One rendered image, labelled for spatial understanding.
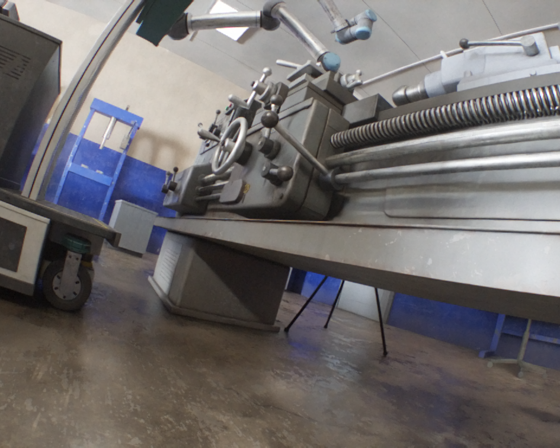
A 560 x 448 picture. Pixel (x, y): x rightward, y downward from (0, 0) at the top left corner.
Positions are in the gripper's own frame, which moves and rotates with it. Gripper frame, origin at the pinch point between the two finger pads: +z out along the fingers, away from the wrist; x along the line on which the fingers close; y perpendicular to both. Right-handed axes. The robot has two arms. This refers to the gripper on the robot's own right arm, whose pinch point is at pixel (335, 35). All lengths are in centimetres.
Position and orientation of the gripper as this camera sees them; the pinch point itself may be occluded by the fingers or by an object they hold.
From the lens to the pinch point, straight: 214.7
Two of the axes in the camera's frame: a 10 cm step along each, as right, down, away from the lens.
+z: -5.4, -0.3, 8.4
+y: -7.3, 5.1, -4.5
